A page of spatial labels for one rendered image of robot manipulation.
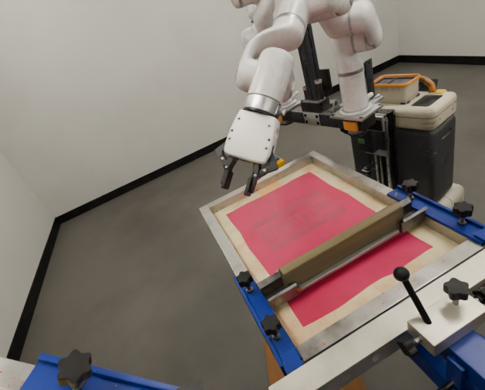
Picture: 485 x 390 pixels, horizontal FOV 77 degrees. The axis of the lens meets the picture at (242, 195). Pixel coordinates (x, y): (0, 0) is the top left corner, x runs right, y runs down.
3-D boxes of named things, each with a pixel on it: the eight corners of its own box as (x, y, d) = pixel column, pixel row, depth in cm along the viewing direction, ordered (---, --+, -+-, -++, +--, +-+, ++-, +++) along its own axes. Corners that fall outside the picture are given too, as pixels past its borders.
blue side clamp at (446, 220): (387, 207, 101) (386, 190, 97) (399, 201, 101) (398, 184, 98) (479, 260, 75) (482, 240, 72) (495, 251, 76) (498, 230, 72)
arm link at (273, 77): (260, 69, 75) (297, 80, 75) (247, 110, 76) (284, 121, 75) (263, 38, 60) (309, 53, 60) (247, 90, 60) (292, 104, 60)
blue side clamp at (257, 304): (240, 292, 92) (232, 276, 88) (254, 284, 92) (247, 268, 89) (288, 384, 66) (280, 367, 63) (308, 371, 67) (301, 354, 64)
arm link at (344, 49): (339, 70, 123) (333, 27, 115) (373, 63, 115) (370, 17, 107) (332, 78, 117) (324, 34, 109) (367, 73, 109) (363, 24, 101)
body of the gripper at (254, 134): (286, 120, 66) (271, 169, 66) (244, 111, 69) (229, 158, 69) (281, 108, 59) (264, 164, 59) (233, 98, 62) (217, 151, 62)
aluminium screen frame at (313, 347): (202, 214, 132) (199, 208, 130) (315, 157, 141) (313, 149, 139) (292, 380, 66) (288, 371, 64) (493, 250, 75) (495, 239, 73)
